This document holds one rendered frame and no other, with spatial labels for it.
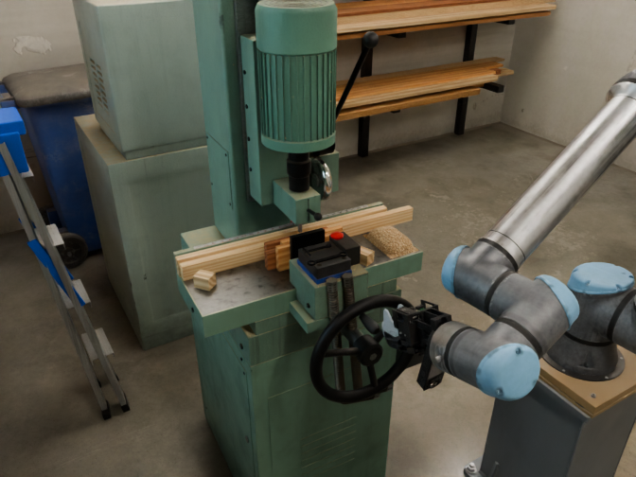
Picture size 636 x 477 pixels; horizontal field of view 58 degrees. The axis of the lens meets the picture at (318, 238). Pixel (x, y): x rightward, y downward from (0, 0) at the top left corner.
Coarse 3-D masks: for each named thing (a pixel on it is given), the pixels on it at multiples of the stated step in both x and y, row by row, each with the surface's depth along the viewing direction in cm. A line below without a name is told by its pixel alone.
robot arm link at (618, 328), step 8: (632, 304) 141; (624, 312) 141; (632, 312) 140; (624, 320) 141; (632, 320) 140; (616, 328) 143; (624, 328) 141; (632, 328) 139; (616, 336) 144; (624, 336) 142; (632, 336) 140; (624, 344) 143; (632, 344) 141; (632, 352) 144
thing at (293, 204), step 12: (276, 180) 148; (288, 180) 148; (276, 192) 148; (288, 192) 142; (300, 192) 142; (312, 192) 142; (276, 204) 150; (288, 204) 143; (300, 204) 139; (312, 204) 141; (288, 216) 144; (300, 216) 141; (312, 216) 142
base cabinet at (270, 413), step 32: (192, 320) 195; (224, 352) 160; (384, 352) 161; (224, 384) 170; (256, 384) 143; (288, 384) 148; (352, 384) 160; (224, 416) 182; (256, 416) 148; (288, 416) 154; (320, 416) 160; (352, 416) 167; (384, 416) 175; (224, 448) 197; (256, 448) 154; (288, 448) 159; (320, 448) 166; (352, 448) 173; (384, 448) 182
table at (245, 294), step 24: (360, 240) 155; (264, 264) 144; (360, 264) 144; (384, 264) 145; (408, 264) 150; (192, 288) 135; (216, 288) 135; (240, 288) 135; (264, 288) 135; (288, 288) 135; (192, 312) 135; (216, 312) 127; (240, 312) 130; (264, 312) 134
